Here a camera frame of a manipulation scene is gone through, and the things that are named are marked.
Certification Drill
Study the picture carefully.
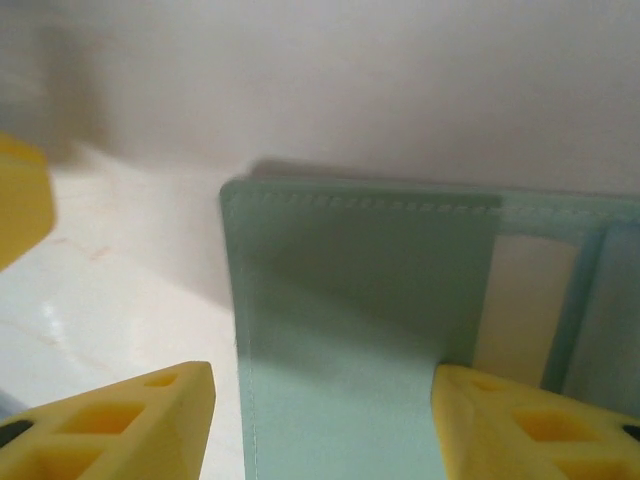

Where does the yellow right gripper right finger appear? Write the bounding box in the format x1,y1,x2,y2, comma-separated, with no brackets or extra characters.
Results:
432,362,640,480

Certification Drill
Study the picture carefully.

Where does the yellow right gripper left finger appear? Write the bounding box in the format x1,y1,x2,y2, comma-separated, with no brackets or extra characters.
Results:
0,359,217,480

